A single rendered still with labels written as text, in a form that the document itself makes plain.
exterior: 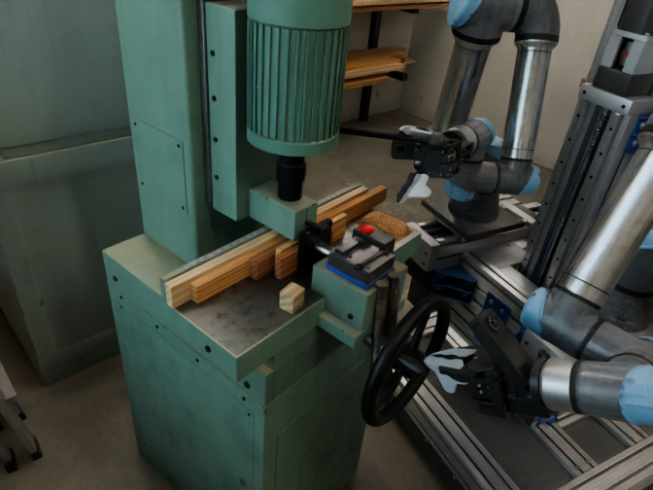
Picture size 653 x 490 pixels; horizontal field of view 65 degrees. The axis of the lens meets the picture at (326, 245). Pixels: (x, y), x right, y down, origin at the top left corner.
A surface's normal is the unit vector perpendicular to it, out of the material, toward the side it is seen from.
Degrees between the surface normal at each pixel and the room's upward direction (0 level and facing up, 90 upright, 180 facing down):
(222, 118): 90
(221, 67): 90
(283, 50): 90
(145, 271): 0
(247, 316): 0
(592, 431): 0
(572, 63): 90
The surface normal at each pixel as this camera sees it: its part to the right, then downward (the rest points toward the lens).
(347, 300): -0.64, 0.37
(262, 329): 0.09, -0.83
